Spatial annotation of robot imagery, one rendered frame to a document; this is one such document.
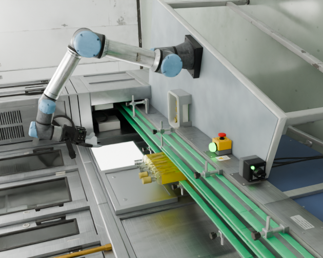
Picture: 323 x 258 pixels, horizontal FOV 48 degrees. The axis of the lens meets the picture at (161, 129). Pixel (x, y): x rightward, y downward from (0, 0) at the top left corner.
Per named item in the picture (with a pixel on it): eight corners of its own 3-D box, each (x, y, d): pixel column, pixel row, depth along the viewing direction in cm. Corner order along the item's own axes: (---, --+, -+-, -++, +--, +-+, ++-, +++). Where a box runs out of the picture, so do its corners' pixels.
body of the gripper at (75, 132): (88, 131, 186) (64, 127, 181) (84, 147, 188) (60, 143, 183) (86, 127, 193) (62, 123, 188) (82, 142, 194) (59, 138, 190)
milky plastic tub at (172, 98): (180, 121, 240) (168, 123, 237) (180, 88, 232) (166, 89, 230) (191, 130, 224) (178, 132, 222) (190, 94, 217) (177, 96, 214)
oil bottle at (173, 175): (190, 173, 201) (153, 180, 194) (190, 164, 199) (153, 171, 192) (195, 178, 196) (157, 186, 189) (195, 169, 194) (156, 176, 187)
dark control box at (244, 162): (255, 170, 161) (238, 174, 158) (256, 154, 158) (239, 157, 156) (266, 178, 153) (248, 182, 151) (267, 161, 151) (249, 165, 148)
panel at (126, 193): (134, 143, 277) (88, 150, 267) (134, 140, 276) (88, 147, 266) (178, 201, 197) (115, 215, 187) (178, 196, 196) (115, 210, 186)
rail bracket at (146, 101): (154, 113, 283) (126, 117, 276) (154, 92, 277) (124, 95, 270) (156, 115, 278) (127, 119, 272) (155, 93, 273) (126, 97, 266)
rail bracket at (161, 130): (172, 145, 222) (152, 148, 218) (171, 118, 216) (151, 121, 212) (174, 146, 219) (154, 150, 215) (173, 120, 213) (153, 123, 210)
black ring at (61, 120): (76, 137, 286) (47, 142, 280) (72, 111, 279) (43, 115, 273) (76, 140, 282) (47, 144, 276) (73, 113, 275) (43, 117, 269)
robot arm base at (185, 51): (186, 36, 203) (169, 37, 201) (195, 51, 193) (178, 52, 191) (183, 59, 214) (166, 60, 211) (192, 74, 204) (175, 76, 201)
